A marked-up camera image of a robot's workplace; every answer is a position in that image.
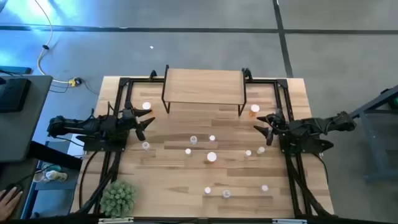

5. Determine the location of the white floor cable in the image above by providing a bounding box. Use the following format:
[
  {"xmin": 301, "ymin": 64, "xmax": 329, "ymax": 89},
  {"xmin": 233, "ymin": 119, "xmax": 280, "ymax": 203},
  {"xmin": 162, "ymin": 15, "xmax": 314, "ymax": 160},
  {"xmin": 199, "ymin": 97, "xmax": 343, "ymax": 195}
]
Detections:
[{"xmin": 33, "ymin": 0, "xmax": 74, "ymax": 85}]

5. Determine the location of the black cable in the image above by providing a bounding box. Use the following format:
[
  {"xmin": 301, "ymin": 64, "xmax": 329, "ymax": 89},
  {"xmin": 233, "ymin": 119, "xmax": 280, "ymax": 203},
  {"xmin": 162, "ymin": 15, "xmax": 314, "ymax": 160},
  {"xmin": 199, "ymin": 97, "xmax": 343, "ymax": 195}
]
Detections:
[
  {"xmin": 313, "ymin": 152, "xmax": 330, "ymax": 187},
  {"xmin": 78, "ymin": 151, "xmax": 99, "ymax": 215}
]

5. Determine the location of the grey desk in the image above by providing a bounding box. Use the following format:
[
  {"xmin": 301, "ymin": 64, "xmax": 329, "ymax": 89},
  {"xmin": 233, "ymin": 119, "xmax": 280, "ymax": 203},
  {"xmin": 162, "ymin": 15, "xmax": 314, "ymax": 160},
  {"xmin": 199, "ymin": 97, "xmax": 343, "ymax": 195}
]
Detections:
[{"xmin": 0, "ymin": 74, "xmax": 53, "ymax": 220}]

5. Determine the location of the black laptop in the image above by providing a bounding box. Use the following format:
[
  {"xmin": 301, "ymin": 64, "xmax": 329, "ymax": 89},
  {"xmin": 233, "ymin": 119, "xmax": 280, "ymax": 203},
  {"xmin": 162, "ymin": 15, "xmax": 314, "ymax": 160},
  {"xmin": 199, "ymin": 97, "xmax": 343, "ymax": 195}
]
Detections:
[{"xmin": 0, "ymin": 77, "xmax": 32, "ymax": 113}]

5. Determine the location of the white plastic bottle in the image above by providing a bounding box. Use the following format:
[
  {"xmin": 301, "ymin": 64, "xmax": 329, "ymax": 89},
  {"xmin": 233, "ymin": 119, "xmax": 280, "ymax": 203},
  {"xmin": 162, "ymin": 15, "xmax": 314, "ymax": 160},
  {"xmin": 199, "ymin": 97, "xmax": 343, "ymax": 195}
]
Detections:
[{"xmin": 42, "ymin": 169, "xmax": 68, "ymax": 183}]

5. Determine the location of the silver bracket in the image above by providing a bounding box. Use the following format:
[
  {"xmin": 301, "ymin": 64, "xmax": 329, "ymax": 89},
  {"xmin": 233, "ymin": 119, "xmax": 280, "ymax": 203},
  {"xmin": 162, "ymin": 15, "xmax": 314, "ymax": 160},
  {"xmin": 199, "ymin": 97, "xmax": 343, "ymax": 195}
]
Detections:
[
  {"xmin": 98, "ymin": 217, "xmax": 134, "ymax": 223},
  {"xmin": 272, "ymin": 218, "xmax": 308, "ymax": 224}
]

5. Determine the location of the wooden shelf with black legs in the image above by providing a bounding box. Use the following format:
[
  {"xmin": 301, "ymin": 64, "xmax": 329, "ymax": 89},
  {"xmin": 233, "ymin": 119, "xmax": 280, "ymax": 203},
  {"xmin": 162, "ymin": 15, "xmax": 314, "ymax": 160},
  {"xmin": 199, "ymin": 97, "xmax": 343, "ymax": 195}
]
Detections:
[{"xmin": 161, "ymin": 64, "xmax": 248, "ymax": 117}]

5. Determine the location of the dark blue flat device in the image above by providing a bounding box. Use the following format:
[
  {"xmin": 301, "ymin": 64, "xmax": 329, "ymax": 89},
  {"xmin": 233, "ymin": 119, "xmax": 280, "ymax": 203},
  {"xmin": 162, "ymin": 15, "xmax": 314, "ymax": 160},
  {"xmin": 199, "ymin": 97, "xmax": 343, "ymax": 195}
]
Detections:
[{"xmin": 0, "ymin": 65, "xmax": 33, "ymax": 75}]

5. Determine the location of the black bar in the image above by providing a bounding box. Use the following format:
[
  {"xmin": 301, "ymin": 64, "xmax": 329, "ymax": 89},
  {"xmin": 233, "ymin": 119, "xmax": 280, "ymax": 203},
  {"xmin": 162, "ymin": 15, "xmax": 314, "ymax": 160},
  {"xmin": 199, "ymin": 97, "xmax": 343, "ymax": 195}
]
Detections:
[{"xmin": 27, "ymin": 140, "xmax": 83, "ymax": 171}]

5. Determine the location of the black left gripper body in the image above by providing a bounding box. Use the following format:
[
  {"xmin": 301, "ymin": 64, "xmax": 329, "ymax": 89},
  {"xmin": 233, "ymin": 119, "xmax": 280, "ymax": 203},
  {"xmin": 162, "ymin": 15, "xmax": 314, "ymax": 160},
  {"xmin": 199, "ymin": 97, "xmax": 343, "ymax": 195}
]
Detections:
[{"xmin": 119, "ymin": 107, "xmax": 146, "ymax": 141}]

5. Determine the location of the green artificial plant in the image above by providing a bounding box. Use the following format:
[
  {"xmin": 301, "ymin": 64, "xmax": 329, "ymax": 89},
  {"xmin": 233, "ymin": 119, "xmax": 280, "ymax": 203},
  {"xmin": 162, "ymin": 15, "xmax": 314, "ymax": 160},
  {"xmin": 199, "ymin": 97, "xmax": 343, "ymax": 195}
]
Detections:
[{"xmin": 99, "ymin": 179, "xmax": 137, "ymax": 218}]

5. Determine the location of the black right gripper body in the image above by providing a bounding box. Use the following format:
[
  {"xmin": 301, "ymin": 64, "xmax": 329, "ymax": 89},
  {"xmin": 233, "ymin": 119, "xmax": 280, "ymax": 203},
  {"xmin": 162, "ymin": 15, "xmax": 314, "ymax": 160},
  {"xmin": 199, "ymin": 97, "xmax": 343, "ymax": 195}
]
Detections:
[{"xmin": 266, "ymin": 110, "xmax": 289, "ymax": 146}]

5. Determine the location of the black aluminium table frame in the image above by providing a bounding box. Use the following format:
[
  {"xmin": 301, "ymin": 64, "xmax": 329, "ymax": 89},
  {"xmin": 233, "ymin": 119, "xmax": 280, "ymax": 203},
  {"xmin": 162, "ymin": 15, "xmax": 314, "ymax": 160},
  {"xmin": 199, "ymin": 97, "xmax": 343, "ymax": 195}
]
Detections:
[{"xmin": 70, "ymin": 76, "xmax": 335, "ymax": 224}]

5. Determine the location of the grey metal cart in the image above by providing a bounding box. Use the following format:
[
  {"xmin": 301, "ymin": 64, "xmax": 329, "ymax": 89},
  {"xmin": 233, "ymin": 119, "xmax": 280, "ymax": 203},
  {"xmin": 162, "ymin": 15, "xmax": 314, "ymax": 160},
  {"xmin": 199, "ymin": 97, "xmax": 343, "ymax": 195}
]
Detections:
[{"xmin": 351, "ymin": 84, "xmax": 398, "ymax": 183}]

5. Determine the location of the person's hand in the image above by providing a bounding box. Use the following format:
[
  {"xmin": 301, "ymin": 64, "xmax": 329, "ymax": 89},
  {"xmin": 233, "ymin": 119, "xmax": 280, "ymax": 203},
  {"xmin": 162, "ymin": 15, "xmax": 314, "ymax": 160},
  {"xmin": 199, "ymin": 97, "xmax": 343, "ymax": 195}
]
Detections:
[{"xmin": 0, "ymin": 186, "xmax": 23, "ymax": 220}]

